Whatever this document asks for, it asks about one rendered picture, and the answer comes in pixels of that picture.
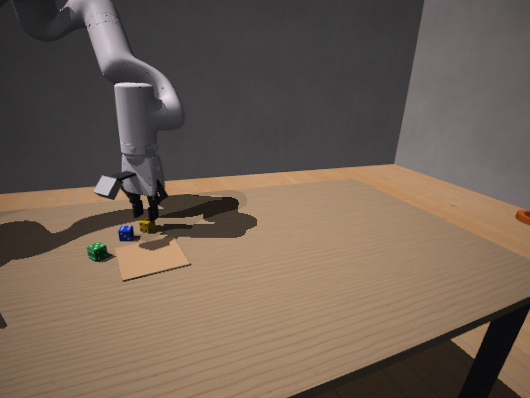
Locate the peach square mat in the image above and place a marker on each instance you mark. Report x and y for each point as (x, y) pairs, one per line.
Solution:
(148, 258)

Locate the green die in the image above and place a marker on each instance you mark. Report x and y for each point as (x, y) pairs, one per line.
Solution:
(97, 251)

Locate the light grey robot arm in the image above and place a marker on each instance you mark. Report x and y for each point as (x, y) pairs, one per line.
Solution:
(140, 115)

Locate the yellow die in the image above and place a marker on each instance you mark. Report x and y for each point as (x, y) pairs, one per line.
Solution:
(146, 225)

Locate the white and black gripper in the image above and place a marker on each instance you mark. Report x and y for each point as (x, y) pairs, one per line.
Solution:
(148, 170)

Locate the blue die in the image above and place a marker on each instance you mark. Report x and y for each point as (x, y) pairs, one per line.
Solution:
(126, 233)

